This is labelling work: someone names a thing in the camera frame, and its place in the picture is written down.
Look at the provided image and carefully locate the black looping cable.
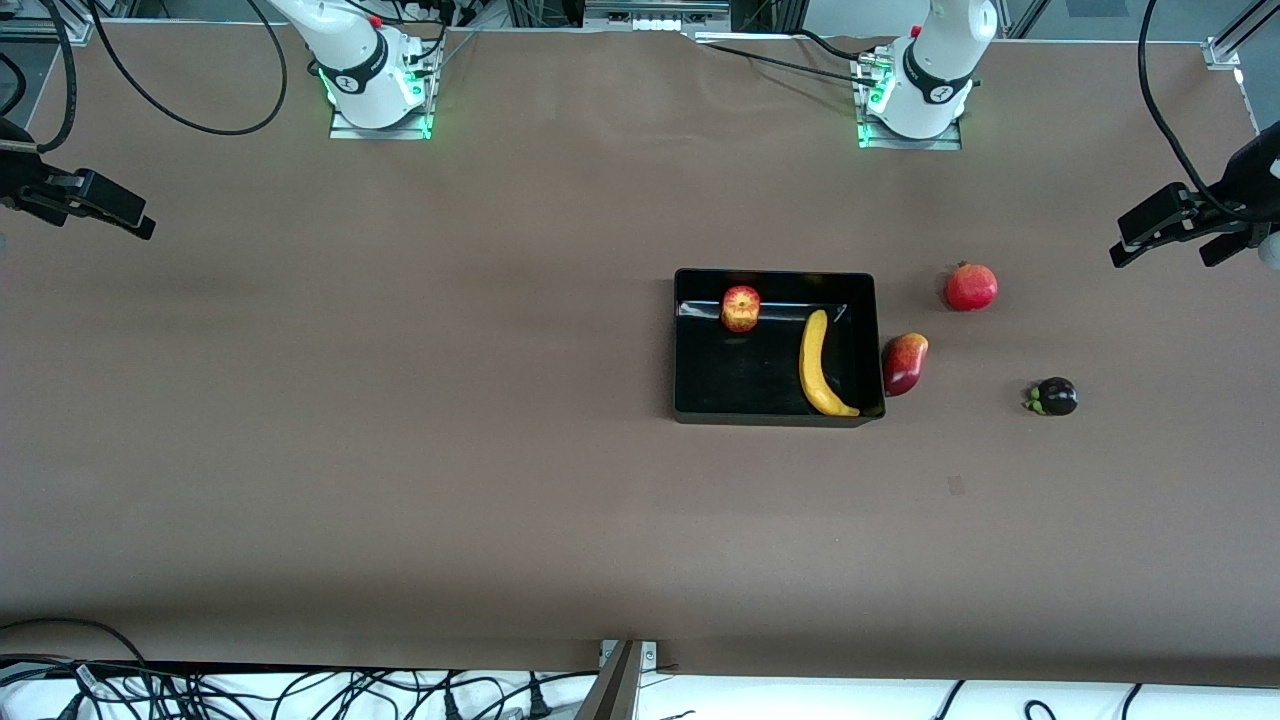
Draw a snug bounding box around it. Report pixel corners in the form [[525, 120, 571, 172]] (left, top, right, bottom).
[[85, 0, 291, 137]]

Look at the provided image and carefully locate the brown table cover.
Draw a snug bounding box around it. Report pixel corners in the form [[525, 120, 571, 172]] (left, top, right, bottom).
[[0, 20, 1280, 691]]

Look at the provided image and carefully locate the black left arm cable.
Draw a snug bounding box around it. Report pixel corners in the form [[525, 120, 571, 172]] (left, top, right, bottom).
[[1138, 0, 1246, 223]]

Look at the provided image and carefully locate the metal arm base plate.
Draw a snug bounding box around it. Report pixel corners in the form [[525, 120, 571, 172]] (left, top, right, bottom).
[[857, 115, 964, 152], [328, 100, 435, 141]]

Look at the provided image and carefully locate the aluminium profile beam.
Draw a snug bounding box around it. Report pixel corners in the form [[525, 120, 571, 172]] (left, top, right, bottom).
[[575, 640, 646, 720]]

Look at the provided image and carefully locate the small metal bracket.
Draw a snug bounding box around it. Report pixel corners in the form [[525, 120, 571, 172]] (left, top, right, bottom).
[[598, 640, 661, 673]]

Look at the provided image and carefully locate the black plastic tray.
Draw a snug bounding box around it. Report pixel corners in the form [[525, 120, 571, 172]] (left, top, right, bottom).
[[672, 267, 887, 428]]

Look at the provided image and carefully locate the red yellow apple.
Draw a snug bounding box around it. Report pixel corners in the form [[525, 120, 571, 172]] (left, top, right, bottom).
[[721, 285, 762, 333]]

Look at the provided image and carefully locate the dark purple mangosteen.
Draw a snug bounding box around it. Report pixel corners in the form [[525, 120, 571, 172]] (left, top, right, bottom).
[[1024, 377, 1079, 417]]

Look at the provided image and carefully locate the red yellow mango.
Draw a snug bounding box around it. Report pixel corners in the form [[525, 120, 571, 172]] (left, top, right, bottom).
[[882, 333, 930, 397]]

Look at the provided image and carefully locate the yellow banana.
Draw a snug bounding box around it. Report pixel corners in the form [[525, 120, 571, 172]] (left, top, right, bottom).
[[799, 309, 861, 417]]

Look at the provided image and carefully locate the red pomegranate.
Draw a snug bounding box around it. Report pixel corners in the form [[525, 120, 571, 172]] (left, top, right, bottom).
[[945, 261, 999, 312]]

